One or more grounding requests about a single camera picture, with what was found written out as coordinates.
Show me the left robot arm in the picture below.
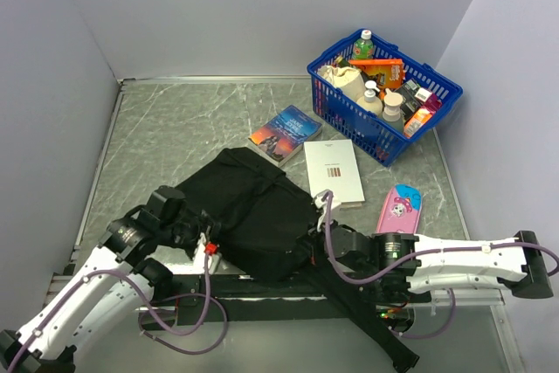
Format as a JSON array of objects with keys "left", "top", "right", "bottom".
[{"left": 1, "top": 186, "right": 220, "bottom": 372}]

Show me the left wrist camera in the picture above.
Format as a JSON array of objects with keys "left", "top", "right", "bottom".
[{"left": 192, "top": 236, "right": 221, "bottom": 274}]

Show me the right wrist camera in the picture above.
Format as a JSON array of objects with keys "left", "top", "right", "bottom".
[{"left": 314, "top": 190, "right": 338, "bottom": 232}]

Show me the beige cloth pouch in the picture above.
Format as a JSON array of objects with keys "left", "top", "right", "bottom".
[{"left": 318, "top": 66, "right": 366, "bottom": 102}]

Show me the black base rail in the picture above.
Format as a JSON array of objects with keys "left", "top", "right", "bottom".
[{"left": 152, "top": 273, "right": 431, "bottom": 326}]

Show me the black backpack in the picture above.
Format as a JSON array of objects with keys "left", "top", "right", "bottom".
[{"left": 177, "top": 148, "right": 419, "bottom": 372}]

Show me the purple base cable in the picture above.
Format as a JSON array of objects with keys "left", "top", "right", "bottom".
[
  {"left": 377, "top": 287, "right": 458, "bottom": 341},
  {"left": 137, "top": 293, "right": 228, "bottom": 355}
]

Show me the Jane Eyre paperback book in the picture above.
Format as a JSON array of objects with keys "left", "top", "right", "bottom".
[{"left": 248, "top": 105, "right": 322, "bottom": 167}]

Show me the blue plastic basket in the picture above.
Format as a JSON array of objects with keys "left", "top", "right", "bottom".
[{"left": 307, "top": 30, "right": 463, "bottom": 167}]

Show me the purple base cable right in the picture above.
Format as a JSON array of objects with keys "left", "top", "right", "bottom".
[{"left": 377, "top": 287, "right": 458, "bottom": 341}]

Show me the black box with barcode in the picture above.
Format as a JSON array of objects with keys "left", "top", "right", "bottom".
[{"left": 396, "top": 79, "right": 432, "bottom": 121}]

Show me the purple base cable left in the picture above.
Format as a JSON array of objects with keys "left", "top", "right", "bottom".
[{"left": 137, "top": 293, "right": 228, "bottom": 355}]

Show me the orange snack box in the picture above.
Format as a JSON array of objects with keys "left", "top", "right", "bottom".
[{"left": 349, "top": 59, "right": 405, "bottom": 89}]

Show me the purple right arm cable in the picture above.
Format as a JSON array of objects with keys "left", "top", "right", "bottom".
[{"left": 321, "top": 190, "right": 559, "bottom": 285}]

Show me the cream pump bottle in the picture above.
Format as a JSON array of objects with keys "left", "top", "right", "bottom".
[{"left": 356, "top": 80, "right": 383, "bottom": 116}]

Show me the green drink bottle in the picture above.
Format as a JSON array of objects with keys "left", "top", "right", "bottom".
[{"left": 351, "top": 30, "right": 375, "bottom": 60}]

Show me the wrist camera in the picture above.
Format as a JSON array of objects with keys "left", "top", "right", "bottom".
[
  {"left": 192, "top": 236, "right": 221, "bottom": 274},
  {"left": 314, "top": 190, "right": 338, "bottom": 232}
]

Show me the orange small carton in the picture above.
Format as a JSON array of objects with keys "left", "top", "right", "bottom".
[{"left": 403, "top": 107, "right": 435, "bottom": 138}]

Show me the magenta small box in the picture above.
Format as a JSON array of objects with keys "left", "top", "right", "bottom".
[{"left": 423, "top": 93, "right": 443, "bottom": 114}]

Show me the beige lidded bottle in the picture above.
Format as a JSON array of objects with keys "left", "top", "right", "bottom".
[{"left": 382, "top": 88, "right": 404, "bottom": 134}]

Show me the pink pencil case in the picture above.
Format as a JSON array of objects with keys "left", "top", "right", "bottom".
[{"left": 376, "top": 184, "right": 423, "bottom": 234}]

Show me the white notebook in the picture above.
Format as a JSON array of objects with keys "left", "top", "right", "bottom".
[{"left": 303, "top": 139, "right": 365, "bottom": 208}]

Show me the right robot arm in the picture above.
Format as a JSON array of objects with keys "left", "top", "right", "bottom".
[{"left": 298, "top": 223, "right": 558, "bottom": 304}]

